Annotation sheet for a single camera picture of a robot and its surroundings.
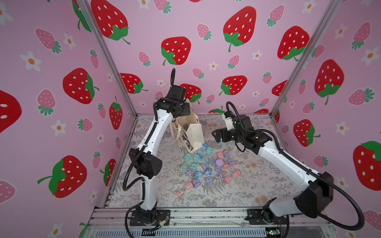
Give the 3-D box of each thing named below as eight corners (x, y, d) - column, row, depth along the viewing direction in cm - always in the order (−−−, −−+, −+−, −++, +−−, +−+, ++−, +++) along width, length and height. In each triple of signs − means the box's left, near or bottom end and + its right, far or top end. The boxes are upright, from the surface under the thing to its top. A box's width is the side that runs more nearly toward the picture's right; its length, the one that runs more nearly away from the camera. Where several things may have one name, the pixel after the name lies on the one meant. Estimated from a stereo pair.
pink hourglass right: (227, 185, 87) (228, 183, 84) (223, 180, 89) (224, 178, 86) (240, 176, 90) (241, 173, 87) (236, 171, 92) (237, 169, 89)
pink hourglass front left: (178, 198, 82) (178, 197, 79) (175, 194, 84) (175, 192, 81) (194, 186, 86) (194, 184, 83) (191, 182, 88) (190, 180, 85)
